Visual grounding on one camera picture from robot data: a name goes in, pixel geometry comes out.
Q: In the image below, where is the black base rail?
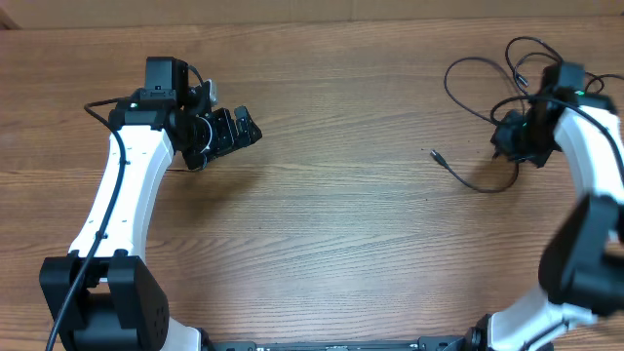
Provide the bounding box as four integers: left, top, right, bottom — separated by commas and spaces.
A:
203, 335, 488, 351

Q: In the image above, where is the black thin looped cable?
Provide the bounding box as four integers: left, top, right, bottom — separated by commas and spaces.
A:
504, 35, 624, 97

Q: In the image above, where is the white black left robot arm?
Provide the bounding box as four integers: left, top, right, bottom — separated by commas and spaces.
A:
39, 57, 262, 350

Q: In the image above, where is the black USB cable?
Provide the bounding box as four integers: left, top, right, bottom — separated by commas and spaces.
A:
429, 57, 521, 194

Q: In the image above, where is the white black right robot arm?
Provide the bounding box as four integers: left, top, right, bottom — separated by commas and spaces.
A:
462, 62, 623, 350

